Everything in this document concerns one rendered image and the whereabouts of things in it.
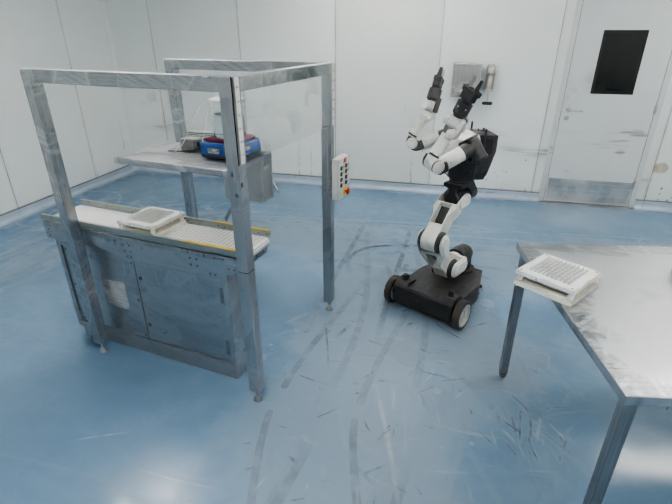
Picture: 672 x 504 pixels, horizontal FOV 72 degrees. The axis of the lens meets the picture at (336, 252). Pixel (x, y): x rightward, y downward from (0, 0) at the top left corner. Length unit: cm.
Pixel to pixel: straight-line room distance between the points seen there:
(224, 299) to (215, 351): 39
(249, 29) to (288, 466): 495
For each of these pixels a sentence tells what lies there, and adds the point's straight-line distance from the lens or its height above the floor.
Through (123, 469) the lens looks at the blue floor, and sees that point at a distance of 249.
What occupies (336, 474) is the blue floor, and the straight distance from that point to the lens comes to 228.
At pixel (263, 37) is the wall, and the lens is 604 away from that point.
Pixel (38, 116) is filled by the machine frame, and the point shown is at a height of 141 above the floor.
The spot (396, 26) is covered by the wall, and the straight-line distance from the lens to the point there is 563.
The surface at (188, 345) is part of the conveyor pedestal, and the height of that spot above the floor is 15.
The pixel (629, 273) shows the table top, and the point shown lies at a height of 82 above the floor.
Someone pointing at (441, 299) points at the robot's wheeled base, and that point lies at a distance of 313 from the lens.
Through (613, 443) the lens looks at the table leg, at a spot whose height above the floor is 61.
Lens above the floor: 178
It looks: 25 degrees down
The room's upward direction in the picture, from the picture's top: straight up
